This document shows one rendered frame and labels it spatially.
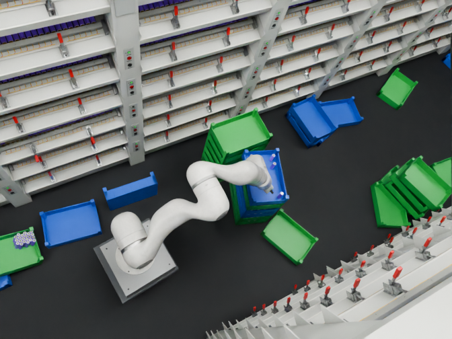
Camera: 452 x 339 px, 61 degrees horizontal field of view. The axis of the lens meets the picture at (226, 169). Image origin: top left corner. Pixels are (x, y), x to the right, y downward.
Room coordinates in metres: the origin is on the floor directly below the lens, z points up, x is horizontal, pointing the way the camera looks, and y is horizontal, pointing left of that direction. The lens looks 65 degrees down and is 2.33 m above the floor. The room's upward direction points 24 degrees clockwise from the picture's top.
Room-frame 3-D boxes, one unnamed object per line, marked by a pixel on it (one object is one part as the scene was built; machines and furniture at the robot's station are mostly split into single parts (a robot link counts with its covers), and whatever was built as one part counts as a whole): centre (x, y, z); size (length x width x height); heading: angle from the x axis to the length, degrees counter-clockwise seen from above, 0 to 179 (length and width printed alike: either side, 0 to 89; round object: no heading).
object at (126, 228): (0.31, 0.25, 0.69); 0.19 x 0.12 x 0.24; 52
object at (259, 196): (0.95, -0.21, 0.44); 0.30 x 0.20 x 0.08; 30
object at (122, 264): (0.29, 0.23, 0.48); 0.19 x 0.19 x 0.18
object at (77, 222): (0.36, 0.69, 0.04); 0.30 x 0.20 x 0.08; 131
